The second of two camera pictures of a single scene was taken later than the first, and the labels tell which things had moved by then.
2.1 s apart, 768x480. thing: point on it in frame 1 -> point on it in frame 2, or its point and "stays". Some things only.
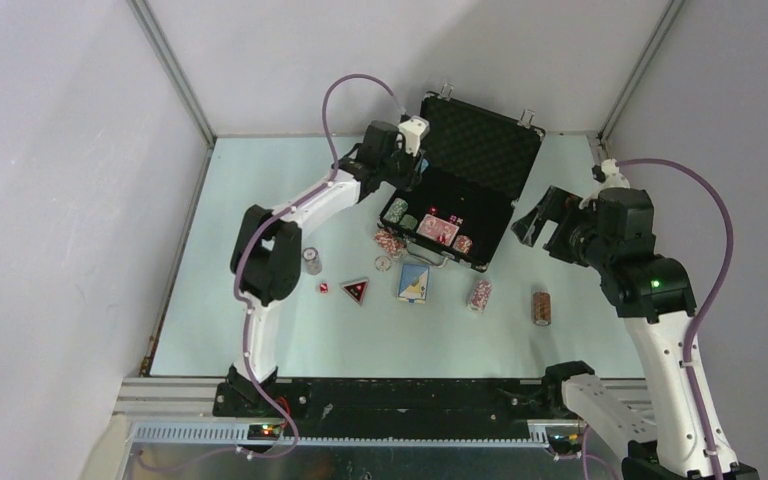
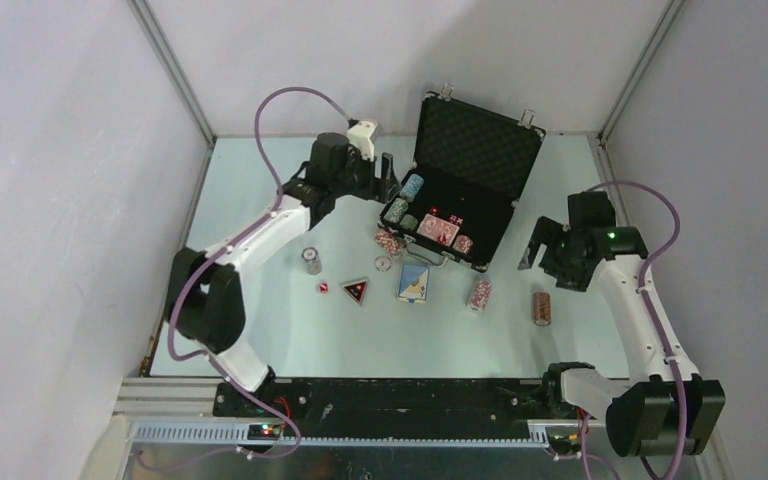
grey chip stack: (311, 256) stays
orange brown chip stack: (542, 308) stays
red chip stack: (393, 245) stays
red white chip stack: (480, 295) stays
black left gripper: (413, 165) -> (381, 189)
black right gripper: (556, 204) -> (548, 231)
